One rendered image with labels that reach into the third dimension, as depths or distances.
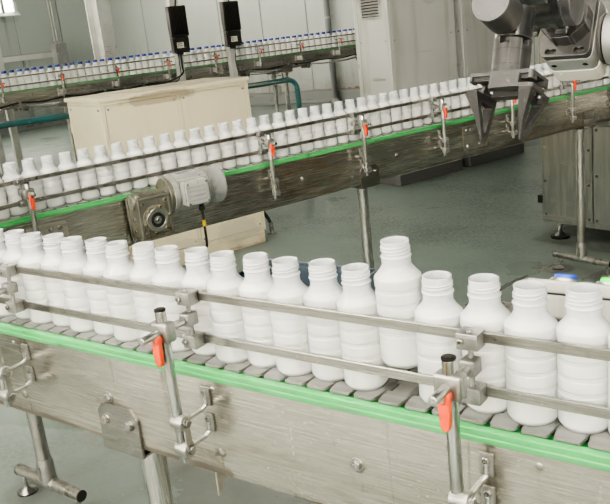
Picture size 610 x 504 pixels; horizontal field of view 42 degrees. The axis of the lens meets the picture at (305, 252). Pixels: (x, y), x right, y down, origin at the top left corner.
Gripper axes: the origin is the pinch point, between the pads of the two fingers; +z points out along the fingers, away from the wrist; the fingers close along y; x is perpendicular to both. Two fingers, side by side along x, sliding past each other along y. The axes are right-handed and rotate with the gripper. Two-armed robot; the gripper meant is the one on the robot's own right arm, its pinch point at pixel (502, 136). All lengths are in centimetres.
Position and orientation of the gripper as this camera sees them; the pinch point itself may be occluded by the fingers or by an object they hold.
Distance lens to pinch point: 125.1
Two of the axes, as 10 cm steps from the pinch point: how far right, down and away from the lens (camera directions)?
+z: -1.2, 9.9, -0.6
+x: 6.3, 1.2, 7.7
